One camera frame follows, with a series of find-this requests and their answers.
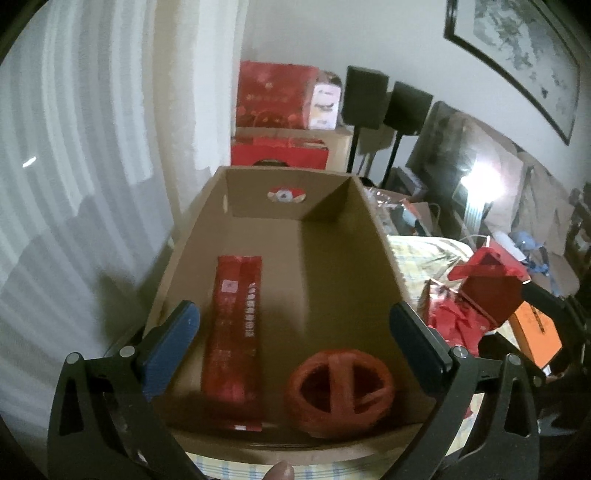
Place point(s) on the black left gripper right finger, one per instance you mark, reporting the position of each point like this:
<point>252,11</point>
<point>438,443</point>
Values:
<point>484,423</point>

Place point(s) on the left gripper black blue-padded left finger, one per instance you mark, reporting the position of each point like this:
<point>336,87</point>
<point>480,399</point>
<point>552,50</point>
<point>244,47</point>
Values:
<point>102,423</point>

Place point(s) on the long red packet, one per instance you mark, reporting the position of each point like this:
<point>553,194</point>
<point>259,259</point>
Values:
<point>232,374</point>

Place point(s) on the red paper bag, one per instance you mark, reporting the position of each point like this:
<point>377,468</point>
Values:
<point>454,316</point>

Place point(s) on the dark red gift box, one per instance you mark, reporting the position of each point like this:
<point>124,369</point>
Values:
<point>492,279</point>

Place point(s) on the red ribbon coil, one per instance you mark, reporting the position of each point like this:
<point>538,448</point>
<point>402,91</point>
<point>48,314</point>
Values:
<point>337,394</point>

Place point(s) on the person hand holding gripper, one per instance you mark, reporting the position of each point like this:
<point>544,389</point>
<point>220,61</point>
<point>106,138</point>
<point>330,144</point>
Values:
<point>281,471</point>

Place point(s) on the orange box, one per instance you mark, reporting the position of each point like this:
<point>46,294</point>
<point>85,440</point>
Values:
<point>536,334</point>

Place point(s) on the blue cloth item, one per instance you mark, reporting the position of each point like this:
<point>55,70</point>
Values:
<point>526,249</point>

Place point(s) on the open brown cardboard box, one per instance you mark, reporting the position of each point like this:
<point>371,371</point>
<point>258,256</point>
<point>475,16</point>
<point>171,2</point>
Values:
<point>329,281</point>

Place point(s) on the yellow plaid bed sheet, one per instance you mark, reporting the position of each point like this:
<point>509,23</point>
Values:
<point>419,259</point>

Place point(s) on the clear plastic bag clutter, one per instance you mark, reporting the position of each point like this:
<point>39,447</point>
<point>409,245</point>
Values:
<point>399,216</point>

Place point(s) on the brown headboard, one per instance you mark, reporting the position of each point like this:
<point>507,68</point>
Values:
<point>487,185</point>

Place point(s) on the red collection gift box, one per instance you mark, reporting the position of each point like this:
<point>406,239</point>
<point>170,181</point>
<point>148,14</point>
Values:
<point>290,152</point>

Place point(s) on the tan cardboard box under bags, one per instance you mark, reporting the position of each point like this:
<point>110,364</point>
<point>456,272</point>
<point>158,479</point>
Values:
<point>338,141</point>

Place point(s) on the right black speaker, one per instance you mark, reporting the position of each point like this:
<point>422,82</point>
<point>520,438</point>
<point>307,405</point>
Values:
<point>406,114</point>

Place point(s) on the black speaker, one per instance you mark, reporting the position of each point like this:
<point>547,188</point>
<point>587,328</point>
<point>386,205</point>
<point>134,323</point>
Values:
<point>406,114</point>
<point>363,103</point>

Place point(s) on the large red gift bag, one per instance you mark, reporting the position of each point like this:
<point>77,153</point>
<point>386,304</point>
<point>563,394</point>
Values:
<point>274,95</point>

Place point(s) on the white pink small box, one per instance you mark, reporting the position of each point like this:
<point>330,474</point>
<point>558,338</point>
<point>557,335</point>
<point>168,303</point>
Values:
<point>324,107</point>

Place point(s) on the left black speaker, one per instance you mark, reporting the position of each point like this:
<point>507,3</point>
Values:
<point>363,103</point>

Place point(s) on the framed ink painting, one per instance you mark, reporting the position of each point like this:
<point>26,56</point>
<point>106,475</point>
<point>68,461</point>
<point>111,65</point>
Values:
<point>520,41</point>

